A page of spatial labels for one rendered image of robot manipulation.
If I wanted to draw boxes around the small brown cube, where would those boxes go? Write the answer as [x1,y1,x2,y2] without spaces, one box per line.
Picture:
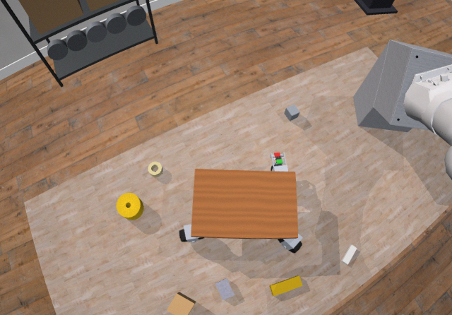
[167,292,196,315]

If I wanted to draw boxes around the yellow ring-shaped disc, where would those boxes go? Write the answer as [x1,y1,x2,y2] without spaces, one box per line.
[117,193,144,220]

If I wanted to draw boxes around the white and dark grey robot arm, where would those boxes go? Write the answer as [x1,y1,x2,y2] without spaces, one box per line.
[403,64,452,180]

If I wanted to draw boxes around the cream roll of masking tape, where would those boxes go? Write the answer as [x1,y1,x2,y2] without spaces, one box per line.
[148,162,163,177]

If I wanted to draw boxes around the yellow rectangular block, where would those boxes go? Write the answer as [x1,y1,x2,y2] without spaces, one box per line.
[269,275,303,296]

